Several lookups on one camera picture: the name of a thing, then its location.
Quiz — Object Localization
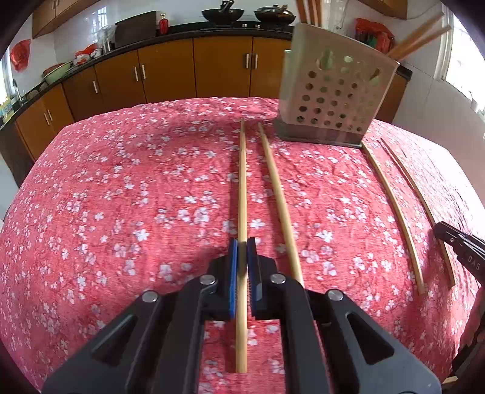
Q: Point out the green basin on counter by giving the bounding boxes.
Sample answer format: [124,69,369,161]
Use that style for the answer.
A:
[42,62,72,85]

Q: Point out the red plastic bag on wall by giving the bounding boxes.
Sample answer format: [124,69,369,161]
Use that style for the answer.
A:
[10,38,30,72]

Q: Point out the red packages on counter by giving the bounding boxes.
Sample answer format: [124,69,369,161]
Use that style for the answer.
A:
[354,18,395,54]

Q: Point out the black wok left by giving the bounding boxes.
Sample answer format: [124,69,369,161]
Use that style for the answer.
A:
[201,0,244,25]

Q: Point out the red bottle on counter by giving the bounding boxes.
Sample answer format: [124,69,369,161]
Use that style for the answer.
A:
[159,13,169,35]

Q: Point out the black wok with lid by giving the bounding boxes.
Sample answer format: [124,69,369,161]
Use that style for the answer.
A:
[254,4,296,26]

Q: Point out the wooden chopstick on cloth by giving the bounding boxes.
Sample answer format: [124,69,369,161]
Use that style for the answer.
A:
[361,143,428,296]
[257,123,304,285]

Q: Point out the brown kitchen base cabinets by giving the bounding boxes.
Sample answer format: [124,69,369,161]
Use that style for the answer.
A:
[0,35,409,182]

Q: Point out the upright chopsticks in holder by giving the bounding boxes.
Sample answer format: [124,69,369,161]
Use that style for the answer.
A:
[296,0,323,27]

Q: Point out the perforated grey utensil holder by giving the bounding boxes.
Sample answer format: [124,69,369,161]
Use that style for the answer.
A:
[273,23,398,148]

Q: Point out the person's hand at edge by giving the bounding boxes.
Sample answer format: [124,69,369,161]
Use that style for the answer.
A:
[459,286,484,350]

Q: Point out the red floral tablecloth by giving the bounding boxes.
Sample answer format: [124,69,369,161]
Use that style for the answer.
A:
[1,98,484,387]

